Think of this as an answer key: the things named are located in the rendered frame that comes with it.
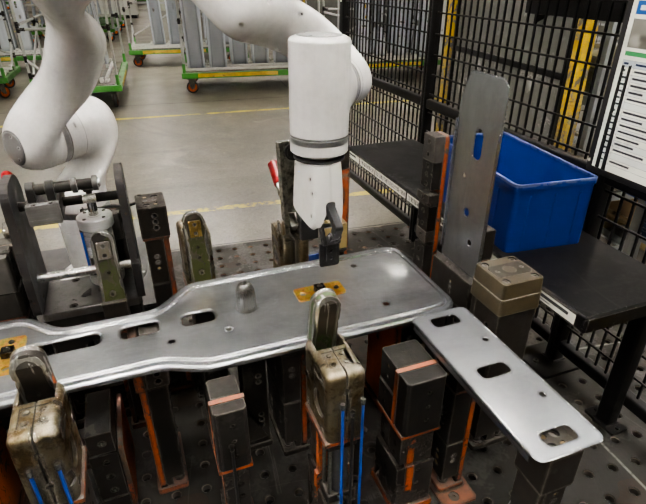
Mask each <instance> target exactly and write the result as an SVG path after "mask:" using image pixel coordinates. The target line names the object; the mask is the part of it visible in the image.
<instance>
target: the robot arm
mask: <svg viewBox="0 0 646 504"><path fill-rule="evenodd" d="M92 1H94V0H32V2H33V3H34V4H35V5H36V6H37V7H38V8H39V10H40V11H41V13H42V14H43V16H44V19H45V25H46V32H45V41H44V49H43V57H42V62H41V66H40V69H39V71H38V73H37V74H36V76H35V77H34V79H33V80H32V81H31V83H30V84H29V85H28V86H27V88H26V89H25V90H24V92H23V93H22V94H21V96H20V97H19V98H18V100H17V101H16V102H15V104H14V105H13V107H12V108H11V110H10V111H9V113H8V115H7V117H6V119H5V122H4V124H3V129H2V142H3V146H4V150H5V151H6V153H7V154H8V156H9V157H10V158H11V160H12V161H13V162H15V163H16V164H17V165H19V166H20V167H22V168H25V169H28V170H45V169H49V168H53V167H55V166H58V165H61V164H63V163H66V162H68V161H69V162H68V164H67V165H66V167H65V168H64V170H63V171H62V173H61V174H60V175H59V177H58V178H57V179H56V180H55V182H58V181H66V180H70V178H72V177H76V179H83V178H91V175H97V177H98V179H100V182H101V186H100V187H99V190H95V191H94V190H93V191H92V193H98V192H106V191H107V189H106V181H105V180H106V174H107V171H108V168H109V165H110V163H111V160H112V157H113V155H114V152H115V148H116V145H117V140H118V126H117V122H116V119H115V116H114V114H113V112H112V111H111V109H110V108H109V107H108V106H107V104H105V103H104V102H103V101H101V100H100V99H98V98H95V97H92V96H90V95H91V94H92V92H93V90H94V89H95V87H96V85H97V82H98V80H99V77H100V74H101V70H102V67H103V63H104V59H105V55H106V47H107V42H106V37H105V34H104V31H103V30H102V28H101V26H100V25H99V24H98V22H97V21H96V20H95V19H94V18H93V17H92V16H91V15H89V14H88V13H87V12H86V11H85V9H86V7H87V6H88V5H89V4H90V3H91V2H92ZM192 2H193V3H194V4H195V5H196V6H197V7H198V8H199V9H200V10H201V11H202V12H203V13H204V14H205V15H206V16H207V17H208V18H209V19H210V20H211V22H212V23H213V24H214V25H215V26H216V27H217V28H218V29H219V30H220V31H222V32H223V33H224V34H225V35H227V36H228V37H230V38H231V39H234V40H236V41H240V42H244V43H249V44H254V45H258V46H261V47H265V48H268V49H271V50H273V51H276V52H278V53H280V54H282V55H284V56H286V57H288V75H289V119H290V150H291V152H292V153H293V157H294V159H295V166H294V191H293V204H294V208H295V210H296V211H297V213H298V214H299V216H300V217H301V218H299V228H300V239H301V240H302V241H303V240H309V239H315V238H318V229H319V234H320V239H321V243H319V266H320V267H326V266H332V265H337V264H338V263H339V248H340V243H341V237H342V232H343V225H342V222H341V221H342V212H343V186H342V169H341V161H342V160H343V159H344V158H345V153H346V152H347V151H348V133H349V112H350V108H351V106H353V105H355V104H357V103H359V102H360V101H362V100H363V99H364V98H365V97H366V96H367V95H368V93H369V92H370V89H371V86H372V75H371V71H370V69H369V67H368V64H367V63H366V61H365V60H364V58H363V57H362V55H361V54H360V53H359V52H358V51H357V50H356V48H355V47H354V46H353V45H352V41H351V38H350V37H348V36H347V35H344V34H342V33H341V32H340V31H339V30H338V29H337V28H336V27H335V26H334V25H333V24H332V23H331V22H330V21H328V20H327V19H326V18H325V17H324V16H323V15H321V14H320V13H319V12H317V11H316V10H315V9H313V8H312V7H310V6H308V5H307V4H305V3H303V2H302V1H300V0H192ZM82 207H83V208H84V209H85V208H87V204H86V203H85V204H78V205H71V206H66V209H65V216H64V220H63V223H58V225H59V228H60V231H61V234H62V237H63V240H64V243H65V246H66V249H67V252H68V255H69V258H70V261H71V265H70V266H69V267H68V268H66V269H73V268H79V267H85V266H88V263H87V259H86V255H85V251H84V247H83V243H82V239H81V235H80V232H79V229H78V226H77V222H76V216H77V215H78V214H80V209H81V208H82ZM325 220H329V221H330V223H326V224H323V221H325ZM327 228H332V229H331V233H329V234H328V235H327V236H326V235H325V230H324V229H327Z"/></svg>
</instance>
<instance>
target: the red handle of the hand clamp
mask: <svg viewBox="0 0 646 504"><path fill-rule="evenodd" d="M268 168H269V171H270V174H271V177H272V180H273V183H274V186H275V187H276V189H277V192H278V195H279V198H280V191H279V179H278V168H277V160H271V161H270V162H269V163H268ZM288 215H289V227H290V230H296V229H297V228H298V227H299V222H297V220H296V217H295V214H294V212H292V213H288Z"/></svg>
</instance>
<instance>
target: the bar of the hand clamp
mask: <svg viewBox="0 0 646 504"><path fill-rule="evenodd" d="M275 144H276V156H277V168H278V179H279V191H280V203H281V215H282V219H283V221H284V223H285V228H286V236H285V237H286V238H288V237H290V227H289V215H288V213H292V212H296V219H297V222H299V218H301V217H300V216H299V214H298V213H297V211H296V210H295V208H294V204H293V191H294V166H295V159H294V157H293V153H292V152H291V150H290V139H289V140H280V141H276V142H275Z"/></svg>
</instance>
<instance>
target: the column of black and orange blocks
mask: <svg viewBox="0 0 646 504"><path fill-rule="evenodd" d="M449 146H450V136H449V135H448V134H446V133H444V132H442V131H436V132H435V131H431V132H425V136H424V146H423V156H422V157H423V164H422V175H421V185H423V186H424V187H425V188H419V189H418V190H417V197H418V198H419V200H420V201H419V207H418V212H419V213H418V217H417V225H416V236H417V237H418V238H417V239H415V243H414V254H413V263H414V264H416V265H417V266H418V267H419V268H420V269H421V270H422V271H423V272H424V273H425V274H426V275H427V276H428V277H429V278H431V271H432V262H433V255H434V254H437V246H438V237H439V229H440V221H441V213H442V204H443V196H444V188H445V179H446V171H447V163H448V155H449Z"/></svg>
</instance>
